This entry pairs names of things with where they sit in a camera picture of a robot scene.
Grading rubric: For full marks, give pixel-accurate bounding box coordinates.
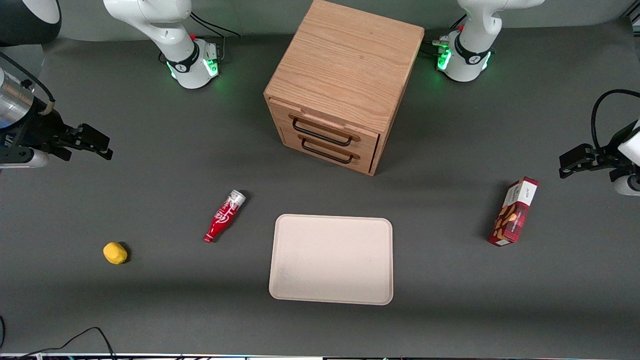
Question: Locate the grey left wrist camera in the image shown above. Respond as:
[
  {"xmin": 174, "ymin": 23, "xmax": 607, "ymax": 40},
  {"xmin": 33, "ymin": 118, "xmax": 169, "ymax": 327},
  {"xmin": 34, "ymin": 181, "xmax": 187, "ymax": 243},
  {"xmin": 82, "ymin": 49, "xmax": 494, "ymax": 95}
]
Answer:
[{"xmin": 613, "ymin": 171, "xmax": 640, "ymax": 197}]

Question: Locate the wooden drawer cabinet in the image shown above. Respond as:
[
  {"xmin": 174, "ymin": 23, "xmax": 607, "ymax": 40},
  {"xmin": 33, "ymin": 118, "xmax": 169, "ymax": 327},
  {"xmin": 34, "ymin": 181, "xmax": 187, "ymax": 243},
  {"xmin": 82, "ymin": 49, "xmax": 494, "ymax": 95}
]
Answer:
[{"xmin": 263, "ymin": 0, "xmax": 426, "ymax": 177}]

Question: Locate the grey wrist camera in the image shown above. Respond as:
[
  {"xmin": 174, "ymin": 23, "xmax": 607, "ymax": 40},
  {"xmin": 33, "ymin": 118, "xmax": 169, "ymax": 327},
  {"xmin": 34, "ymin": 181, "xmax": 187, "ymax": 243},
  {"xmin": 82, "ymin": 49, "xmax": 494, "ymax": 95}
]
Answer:
[
  {"xmin": 0, "ymin": 149, "xmax": 50, "ymax": 169},
  {"xmin": 613, "ymin": 171, "xmax": 640, "ymax": 197}
]

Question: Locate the red ketchup bottle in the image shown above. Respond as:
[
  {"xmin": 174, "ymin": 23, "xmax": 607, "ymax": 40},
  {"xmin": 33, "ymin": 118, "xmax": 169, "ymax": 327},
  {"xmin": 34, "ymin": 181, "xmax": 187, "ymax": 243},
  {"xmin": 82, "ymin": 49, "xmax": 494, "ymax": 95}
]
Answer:
[{"xmin": 203, "ymin": 189, "xmax": 247, "ymax": 244}]

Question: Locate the black cable at table edge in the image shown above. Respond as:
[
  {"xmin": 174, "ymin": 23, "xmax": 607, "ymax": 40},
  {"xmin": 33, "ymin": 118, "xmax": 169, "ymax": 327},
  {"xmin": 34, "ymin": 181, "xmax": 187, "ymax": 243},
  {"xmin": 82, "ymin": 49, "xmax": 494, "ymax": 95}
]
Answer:
[{"xmin": 0, "ymin": 316, "xmax": 119, "ymax": 360}]

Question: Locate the black right base cable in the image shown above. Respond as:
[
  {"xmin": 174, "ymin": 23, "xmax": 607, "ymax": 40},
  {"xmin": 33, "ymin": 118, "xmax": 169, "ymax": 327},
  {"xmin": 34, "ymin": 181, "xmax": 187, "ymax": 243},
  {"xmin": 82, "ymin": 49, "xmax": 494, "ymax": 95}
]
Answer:
[{"xmin": 189, "ymin": 10, "xmax": 242, "ymax": 63}]

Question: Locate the wooden drawer with grip notch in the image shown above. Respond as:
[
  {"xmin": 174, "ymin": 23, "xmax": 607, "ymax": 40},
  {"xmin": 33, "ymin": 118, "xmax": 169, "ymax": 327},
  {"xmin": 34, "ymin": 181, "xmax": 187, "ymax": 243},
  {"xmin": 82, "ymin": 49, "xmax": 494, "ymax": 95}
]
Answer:
[{"xmin": 269, "ymin": 97, "xmax": 381, "ymax": 152}]

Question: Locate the black metal drawer handle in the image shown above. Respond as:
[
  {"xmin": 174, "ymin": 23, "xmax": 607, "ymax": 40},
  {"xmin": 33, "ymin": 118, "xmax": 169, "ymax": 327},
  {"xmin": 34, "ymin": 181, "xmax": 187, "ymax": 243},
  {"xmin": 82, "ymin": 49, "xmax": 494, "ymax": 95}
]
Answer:
[
  {"xmin": 291, "ymin": 116, "xmax": 354, "ymax": 148},
  {"xmin": 300, "ymin": 137, "xmax": 354, "ymax": 165}
]

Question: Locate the beige plastic tray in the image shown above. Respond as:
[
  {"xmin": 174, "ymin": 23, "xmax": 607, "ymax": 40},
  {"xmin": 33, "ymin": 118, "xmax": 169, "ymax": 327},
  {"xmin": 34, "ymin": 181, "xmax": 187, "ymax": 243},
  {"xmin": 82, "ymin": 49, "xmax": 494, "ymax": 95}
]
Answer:
[{"xmin": 268, "ymin": 214, "xmax": 394, "ymax": 306}]

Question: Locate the yellow lemon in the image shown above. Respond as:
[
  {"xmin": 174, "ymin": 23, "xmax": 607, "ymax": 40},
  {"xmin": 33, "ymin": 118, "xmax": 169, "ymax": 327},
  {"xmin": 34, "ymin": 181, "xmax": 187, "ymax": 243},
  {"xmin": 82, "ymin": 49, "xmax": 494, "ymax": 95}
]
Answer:
[{"xmin": 102, "ymin": 241, "xmax": 129, "ymax": 266}]

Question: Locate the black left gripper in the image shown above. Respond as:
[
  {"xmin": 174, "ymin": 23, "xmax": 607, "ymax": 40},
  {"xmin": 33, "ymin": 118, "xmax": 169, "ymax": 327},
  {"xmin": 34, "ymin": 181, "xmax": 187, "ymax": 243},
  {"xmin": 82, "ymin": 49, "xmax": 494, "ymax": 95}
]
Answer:
[{"xmin": 558, "ymin": 119, "xmax": 640, "ymax": 180}]

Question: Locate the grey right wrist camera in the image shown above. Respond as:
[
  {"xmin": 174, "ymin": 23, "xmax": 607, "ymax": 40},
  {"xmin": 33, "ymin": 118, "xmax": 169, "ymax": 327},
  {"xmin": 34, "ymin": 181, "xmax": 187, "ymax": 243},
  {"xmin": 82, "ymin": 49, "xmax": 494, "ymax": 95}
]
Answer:
[{"xmin": 0, "ymin": 149, "xmax": 50, "ymax": 169}]

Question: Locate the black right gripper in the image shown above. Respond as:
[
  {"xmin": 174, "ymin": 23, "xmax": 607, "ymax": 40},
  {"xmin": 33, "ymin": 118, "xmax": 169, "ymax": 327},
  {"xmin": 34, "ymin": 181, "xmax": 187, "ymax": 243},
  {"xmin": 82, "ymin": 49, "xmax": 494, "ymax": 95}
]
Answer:
[{"xmin": 0, "ymin": 107, "xmax": 114, "ymax": 162}]

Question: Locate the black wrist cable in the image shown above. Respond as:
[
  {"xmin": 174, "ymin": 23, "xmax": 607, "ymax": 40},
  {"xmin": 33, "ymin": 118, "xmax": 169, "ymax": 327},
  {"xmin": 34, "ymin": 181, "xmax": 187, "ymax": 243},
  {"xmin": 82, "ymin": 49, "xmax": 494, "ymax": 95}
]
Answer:
[
  {"xmin": 0, "ymin": 52, "xmax": 55, "ymax": 117},
  {"xmin": 590, "ymin": 88, "xmax": 640, "ymax": 151}
]

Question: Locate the plain wooden drawer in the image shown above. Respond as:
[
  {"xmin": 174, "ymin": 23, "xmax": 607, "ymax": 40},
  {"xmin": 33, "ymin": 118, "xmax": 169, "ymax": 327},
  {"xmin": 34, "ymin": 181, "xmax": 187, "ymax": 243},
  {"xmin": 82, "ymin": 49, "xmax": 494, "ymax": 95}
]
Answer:
[{"xmin": 281, "ymin": 125, "xmax": 378, "ymax": 175}]

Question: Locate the black base cable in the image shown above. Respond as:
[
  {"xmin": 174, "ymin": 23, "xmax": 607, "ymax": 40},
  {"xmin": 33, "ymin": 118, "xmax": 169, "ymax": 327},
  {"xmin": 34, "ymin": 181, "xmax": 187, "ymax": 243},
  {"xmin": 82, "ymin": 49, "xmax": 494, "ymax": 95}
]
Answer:
[
  {"xmin": 421, "ymin": 14, "xmax": 467, "ymax": 57},
  {"xmin": 189, "ymin": 10, "xmax": 242, "ymax": 63}
]

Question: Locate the black left base cable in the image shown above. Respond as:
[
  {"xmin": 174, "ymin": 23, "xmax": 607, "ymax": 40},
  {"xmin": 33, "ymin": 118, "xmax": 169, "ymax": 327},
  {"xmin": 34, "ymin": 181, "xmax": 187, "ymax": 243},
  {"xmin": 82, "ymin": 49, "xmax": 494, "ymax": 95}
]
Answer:
[{"xmin": 421, "ymin": 14, "xmax": 467, "ymax": 57}]

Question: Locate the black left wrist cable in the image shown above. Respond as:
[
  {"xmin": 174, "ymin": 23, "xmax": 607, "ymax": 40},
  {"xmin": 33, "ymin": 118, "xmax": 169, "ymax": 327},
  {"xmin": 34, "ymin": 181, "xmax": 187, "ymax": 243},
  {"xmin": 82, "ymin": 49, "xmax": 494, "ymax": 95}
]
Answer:
[{"xmin": 590, "ymin": 88, "xmax": 640, "ymax": 151}]

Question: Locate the red cookie box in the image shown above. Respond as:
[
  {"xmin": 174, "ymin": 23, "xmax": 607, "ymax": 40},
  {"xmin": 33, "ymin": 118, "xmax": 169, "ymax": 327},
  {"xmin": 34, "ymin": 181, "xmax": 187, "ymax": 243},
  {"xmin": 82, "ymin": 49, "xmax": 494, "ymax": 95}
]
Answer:
[{"xmin": 488, "ymin": 176, "xmax": 540, "ymax": 247}]

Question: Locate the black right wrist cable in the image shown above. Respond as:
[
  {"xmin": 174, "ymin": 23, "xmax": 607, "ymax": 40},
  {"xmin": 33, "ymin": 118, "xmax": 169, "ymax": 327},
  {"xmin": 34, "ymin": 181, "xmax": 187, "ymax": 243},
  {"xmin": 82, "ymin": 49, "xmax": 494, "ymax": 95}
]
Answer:
[{"xmin": 0, "ymin": 52, "xmax": 55, "ymax": 117}]

